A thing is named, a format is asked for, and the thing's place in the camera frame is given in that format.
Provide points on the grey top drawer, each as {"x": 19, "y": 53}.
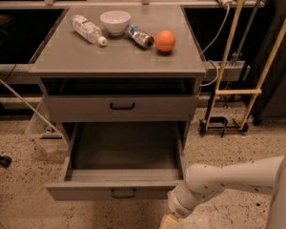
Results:
{"x": 121, "y": 108}

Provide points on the grey drawer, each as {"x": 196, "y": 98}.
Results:
{"x": 121, "y": 160}
{"x": 121, "y": 108}

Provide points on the black caster wheel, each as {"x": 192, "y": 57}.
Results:
{"x": 5, "y": 161}

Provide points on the grey drawer cabinet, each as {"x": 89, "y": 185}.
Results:
{"x": 69, "y": 65}

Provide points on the grey metal pole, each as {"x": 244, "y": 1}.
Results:
{"x": 237, "y": 53}

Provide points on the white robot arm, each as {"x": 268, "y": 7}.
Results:
{"x": 203, "y": 182}

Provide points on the white bowl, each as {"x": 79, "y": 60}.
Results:
{"x": 115, "y": 21}

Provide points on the silver blue can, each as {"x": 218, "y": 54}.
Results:
{"x": 140, "y": 37}

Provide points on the yellow wooden frame stand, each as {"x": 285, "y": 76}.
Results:
{"x": 253, "y": 93}

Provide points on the clear plastic water bottle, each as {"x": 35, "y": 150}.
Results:
{"x": 88, "y": 30}

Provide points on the orange ball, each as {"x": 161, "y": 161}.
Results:
{"x": 165, "y": 41}

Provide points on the grey metal rod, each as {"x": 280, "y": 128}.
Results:
{"x": 28, "y": 105}

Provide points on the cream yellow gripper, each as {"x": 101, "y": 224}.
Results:
{"x": 178, "y": 208}

